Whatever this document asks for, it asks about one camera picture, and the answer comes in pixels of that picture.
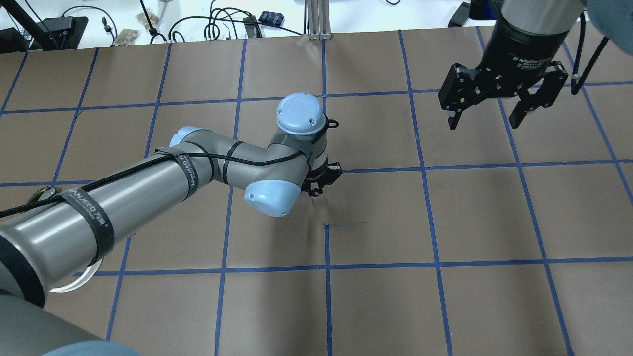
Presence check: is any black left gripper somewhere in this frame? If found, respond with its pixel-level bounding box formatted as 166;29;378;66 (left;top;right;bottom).
301;162;342;197

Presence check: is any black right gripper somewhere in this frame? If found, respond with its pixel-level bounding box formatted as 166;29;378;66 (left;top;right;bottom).
438;25;568;130

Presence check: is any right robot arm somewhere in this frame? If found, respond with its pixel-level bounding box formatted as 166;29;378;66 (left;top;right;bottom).
437;0;632;130

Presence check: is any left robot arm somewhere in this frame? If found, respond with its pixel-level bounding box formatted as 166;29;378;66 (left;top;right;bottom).
45;93;551;356

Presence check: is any black power adapter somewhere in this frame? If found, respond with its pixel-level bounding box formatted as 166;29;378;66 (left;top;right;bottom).
447;1;472;28

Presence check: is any green curved brake shoe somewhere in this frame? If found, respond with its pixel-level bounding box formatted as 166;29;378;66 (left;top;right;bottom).
27;186;60;204

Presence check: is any aluminium frame post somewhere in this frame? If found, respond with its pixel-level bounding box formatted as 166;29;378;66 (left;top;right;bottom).
304;0;332;41

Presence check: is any white curved plastic bracket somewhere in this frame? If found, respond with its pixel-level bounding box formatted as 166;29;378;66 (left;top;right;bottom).
50;259;103;294

